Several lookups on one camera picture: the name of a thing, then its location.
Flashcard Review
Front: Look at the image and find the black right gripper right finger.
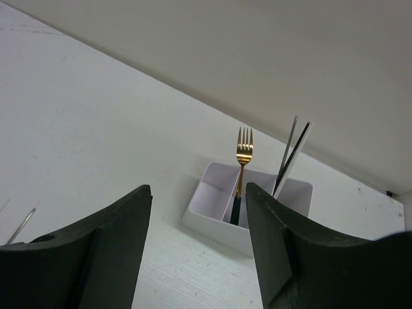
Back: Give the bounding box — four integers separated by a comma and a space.
245, 183, 411, 308

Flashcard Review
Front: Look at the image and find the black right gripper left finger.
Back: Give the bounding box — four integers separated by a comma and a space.
1, 185, 152, 308

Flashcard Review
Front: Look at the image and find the gold fork green handle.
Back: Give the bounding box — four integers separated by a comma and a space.
230, 127, 254, 225

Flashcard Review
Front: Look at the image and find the silver metal chopstick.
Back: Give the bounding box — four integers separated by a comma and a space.
273, 116, 298, 195

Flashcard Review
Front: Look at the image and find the grey metal chopstick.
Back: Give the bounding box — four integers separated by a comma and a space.
6, 208, 36, 245

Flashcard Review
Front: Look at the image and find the white divided utensil container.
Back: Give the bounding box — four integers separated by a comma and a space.
182, 162, 313, 258

